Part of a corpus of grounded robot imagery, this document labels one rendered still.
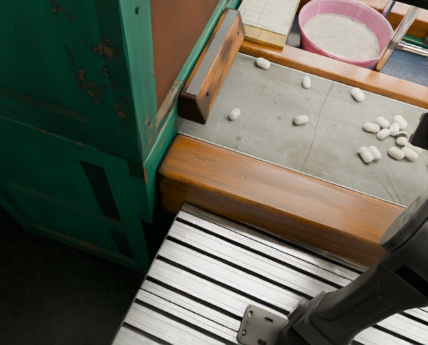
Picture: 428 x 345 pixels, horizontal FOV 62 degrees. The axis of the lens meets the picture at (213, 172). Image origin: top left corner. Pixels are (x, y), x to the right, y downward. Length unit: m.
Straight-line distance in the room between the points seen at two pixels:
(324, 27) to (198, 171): 0.62
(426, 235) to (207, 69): 0.51
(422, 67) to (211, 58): 0.71
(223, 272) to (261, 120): 0.35
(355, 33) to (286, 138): 0.47
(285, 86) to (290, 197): 0.32
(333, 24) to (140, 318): 0.92
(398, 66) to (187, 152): 0.74
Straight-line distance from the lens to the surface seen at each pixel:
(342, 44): 1.11
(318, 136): 0.85
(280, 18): 1.05
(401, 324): 0.83
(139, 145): 0.58
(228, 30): 0.85
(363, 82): 0.98
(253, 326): 0.71
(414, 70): 1.25
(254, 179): 0.71
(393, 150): 0.88
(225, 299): 0.72
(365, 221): 0.75
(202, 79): 0.73
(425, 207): 0.39
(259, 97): 0.88
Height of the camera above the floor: 1.37
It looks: 59 degrees down
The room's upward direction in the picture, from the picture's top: 10 degrees clockwise
